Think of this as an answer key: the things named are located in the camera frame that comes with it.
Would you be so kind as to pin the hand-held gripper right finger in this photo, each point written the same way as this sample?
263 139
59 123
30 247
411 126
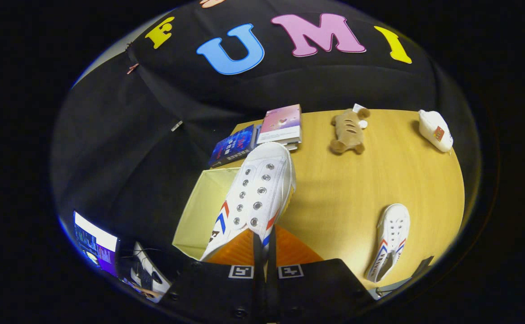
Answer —
316 292

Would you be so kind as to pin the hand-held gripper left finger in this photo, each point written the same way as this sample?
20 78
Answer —
217 292

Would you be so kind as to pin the beige fabric storage box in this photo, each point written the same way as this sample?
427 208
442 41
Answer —
199 211

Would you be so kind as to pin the white striped shoe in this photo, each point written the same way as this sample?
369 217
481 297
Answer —
391 238
258 189

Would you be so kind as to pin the computer monitor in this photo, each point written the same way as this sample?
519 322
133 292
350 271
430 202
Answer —
96 243

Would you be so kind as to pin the pale blue book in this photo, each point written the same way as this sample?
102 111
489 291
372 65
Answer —
291 147

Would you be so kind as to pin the dark blue book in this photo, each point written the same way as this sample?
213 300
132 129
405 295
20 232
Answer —
233 146

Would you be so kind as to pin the white book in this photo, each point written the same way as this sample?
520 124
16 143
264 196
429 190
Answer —
292 142

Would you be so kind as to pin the brown plush toy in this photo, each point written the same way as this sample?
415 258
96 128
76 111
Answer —
348 130

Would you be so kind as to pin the silver clip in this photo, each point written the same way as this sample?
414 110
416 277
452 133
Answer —
177 126

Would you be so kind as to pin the pink cover book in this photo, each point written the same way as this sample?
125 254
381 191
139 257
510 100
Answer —
280 123

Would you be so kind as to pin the white plush toy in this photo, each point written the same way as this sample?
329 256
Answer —
436 130

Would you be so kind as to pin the pink clip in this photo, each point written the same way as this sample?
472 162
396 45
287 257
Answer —
132 68

